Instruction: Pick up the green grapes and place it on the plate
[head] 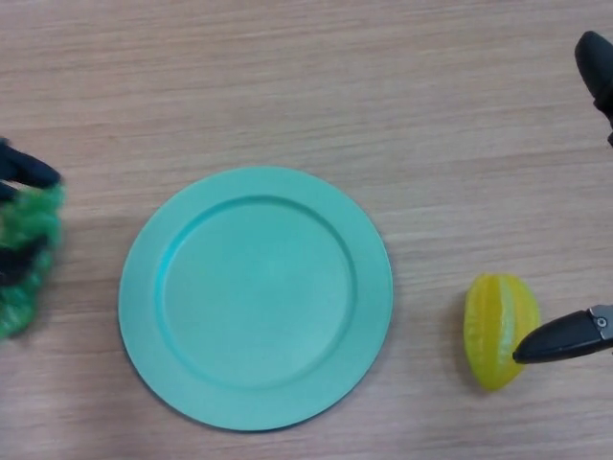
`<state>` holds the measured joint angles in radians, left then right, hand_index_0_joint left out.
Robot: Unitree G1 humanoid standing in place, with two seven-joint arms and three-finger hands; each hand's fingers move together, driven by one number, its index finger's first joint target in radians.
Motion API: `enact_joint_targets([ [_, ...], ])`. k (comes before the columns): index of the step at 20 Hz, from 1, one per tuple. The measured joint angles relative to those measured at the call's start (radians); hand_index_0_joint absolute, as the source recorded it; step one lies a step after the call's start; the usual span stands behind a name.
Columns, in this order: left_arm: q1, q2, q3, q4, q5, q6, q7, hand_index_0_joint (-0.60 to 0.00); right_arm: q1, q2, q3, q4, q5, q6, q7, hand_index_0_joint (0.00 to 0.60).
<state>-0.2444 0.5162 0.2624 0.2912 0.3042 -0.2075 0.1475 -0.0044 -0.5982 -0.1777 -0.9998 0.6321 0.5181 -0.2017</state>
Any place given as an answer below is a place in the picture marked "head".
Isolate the yellow starfruit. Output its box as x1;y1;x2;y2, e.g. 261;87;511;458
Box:
464;272;541;394

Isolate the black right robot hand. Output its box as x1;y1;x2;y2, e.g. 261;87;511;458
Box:
511;31;613;364

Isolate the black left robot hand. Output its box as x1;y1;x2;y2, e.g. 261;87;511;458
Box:
0;137;63;285

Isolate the green round plate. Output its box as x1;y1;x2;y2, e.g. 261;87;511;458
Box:
118;166;394;432

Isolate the green grape bunch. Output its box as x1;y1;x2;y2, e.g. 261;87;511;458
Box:
0;184;66;339

